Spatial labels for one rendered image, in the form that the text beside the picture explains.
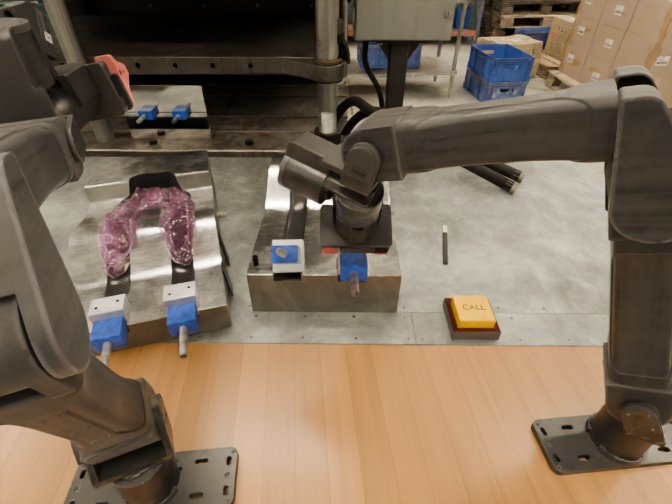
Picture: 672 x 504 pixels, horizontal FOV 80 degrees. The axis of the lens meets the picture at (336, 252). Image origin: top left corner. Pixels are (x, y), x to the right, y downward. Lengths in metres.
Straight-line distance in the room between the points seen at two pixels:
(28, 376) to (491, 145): 0.38
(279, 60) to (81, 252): 0.81
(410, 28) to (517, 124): 1.03
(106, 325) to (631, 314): 0.68
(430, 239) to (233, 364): 0.50
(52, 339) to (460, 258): 0.76
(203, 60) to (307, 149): 0.96
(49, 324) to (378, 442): 0.45
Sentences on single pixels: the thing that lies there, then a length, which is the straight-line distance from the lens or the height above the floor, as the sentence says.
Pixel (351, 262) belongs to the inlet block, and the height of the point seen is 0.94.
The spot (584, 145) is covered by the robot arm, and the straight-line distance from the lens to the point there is 0.39.
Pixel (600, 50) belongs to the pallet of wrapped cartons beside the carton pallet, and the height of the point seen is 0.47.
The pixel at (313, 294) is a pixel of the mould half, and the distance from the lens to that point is 0.70.
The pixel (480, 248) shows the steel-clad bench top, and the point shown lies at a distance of 0.92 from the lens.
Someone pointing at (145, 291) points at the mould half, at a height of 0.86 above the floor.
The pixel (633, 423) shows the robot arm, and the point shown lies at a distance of 0.59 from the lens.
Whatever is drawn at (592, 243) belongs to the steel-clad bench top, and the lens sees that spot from 1.05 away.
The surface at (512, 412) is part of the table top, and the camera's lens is 0.67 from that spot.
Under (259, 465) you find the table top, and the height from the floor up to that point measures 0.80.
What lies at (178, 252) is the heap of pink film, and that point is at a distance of 0.79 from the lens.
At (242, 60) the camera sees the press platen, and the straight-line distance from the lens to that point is 1.37.
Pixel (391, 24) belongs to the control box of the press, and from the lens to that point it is 1.39.
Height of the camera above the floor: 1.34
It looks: 39 degrees down
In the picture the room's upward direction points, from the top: straight up
